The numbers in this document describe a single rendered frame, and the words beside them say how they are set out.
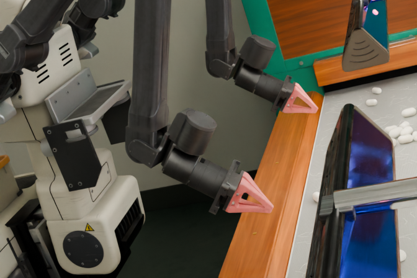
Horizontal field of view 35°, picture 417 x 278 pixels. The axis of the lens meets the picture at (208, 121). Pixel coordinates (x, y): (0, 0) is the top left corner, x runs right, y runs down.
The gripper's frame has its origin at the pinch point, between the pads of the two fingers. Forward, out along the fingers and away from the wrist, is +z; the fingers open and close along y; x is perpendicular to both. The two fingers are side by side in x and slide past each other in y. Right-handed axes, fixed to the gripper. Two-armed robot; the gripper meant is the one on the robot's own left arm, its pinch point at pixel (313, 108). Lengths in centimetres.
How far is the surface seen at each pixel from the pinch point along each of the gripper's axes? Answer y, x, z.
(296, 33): 43.5, -2.4, -11.1
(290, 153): -1.7, 12.4, -0.1
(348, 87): 45.0, 6.3, 10.1
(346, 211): -97, -30, -2
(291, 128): 14.6, 13.4, -1.6
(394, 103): 24.0, -2.1, 20.3
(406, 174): -18.4, -2.8, 21.7
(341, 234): -100, -30, -2
